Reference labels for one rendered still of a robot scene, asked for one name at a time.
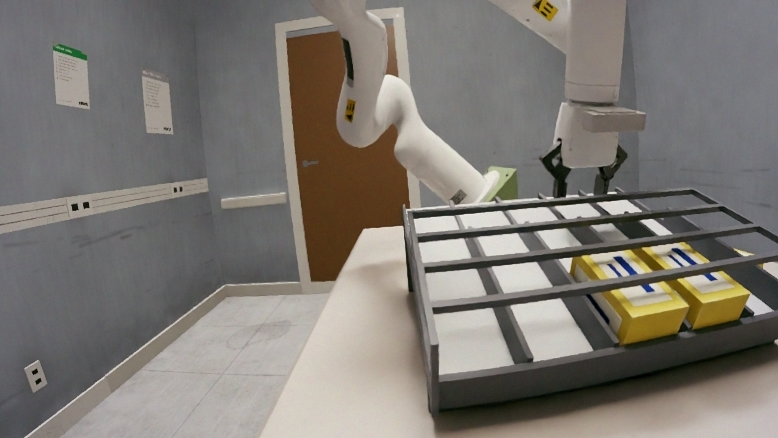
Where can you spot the dark grey front bar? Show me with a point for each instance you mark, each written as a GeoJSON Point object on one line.
{"type": "Point", "coordinates": [578, 370]}

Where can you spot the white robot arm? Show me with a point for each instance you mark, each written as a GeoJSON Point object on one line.
{"type": "Point", "coordinates": [593, 30]}

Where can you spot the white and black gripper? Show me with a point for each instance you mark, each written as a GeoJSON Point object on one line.
{"type": "Point", "coordinates": [581, 149]}

